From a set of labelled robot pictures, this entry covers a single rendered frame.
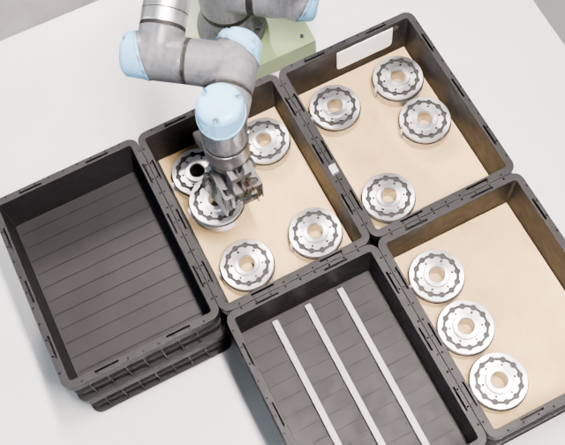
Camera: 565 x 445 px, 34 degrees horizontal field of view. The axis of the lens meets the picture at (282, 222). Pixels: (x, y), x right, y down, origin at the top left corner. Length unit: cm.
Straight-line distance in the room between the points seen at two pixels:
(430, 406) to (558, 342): 26
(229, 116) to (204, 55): 13
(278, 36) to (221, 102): 70
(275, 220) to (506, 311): 46
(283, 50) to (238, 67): 62
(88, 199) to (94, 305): 22
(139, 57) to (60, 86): 70
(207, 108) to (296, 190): 47
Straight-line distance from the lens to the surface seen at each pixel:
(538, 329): 176
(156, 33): 149
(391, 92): 188
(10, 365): 195
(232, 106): 139
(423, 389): 170
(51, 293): 182
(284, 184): 182
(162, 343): 164
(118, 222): 184
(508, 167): 175
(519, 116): 207
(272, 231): 179
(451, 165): 185
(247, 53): 147
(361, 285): 174
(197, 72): 147
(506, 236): 181
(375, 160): 184
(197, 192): 172
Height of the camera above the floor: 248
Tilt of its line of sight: 67 degrees down
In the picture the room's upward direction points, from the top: 9 degrees counter-clockwise
